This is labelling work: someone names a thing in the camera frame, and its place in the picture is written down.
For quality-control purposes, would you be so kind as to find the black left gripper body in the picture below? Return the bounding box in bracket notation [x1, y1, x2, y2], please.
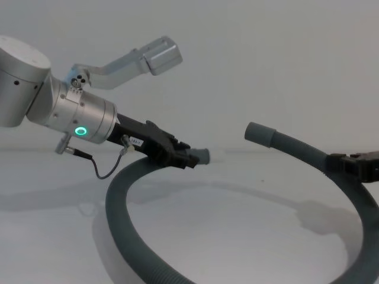
[107, 113, 168, 163]

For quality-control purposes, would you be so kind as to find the grey corrugated hose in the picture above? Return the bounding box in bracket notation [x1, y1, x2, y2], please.
[105, 121, 379, 284]

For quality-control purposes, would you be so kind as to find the white table cloth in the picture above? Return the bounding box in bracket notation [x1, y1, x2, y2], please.
[0, 146, 379, 284]

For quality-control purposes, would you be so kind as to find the white curtain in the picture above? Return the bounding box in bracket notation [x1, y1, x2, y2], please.
[0, 0, 379, 156]

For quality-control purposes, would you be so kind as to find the thin dark gripper cable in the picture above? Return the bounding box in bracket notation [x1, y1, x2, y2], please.
[63, 134, 134, 180]

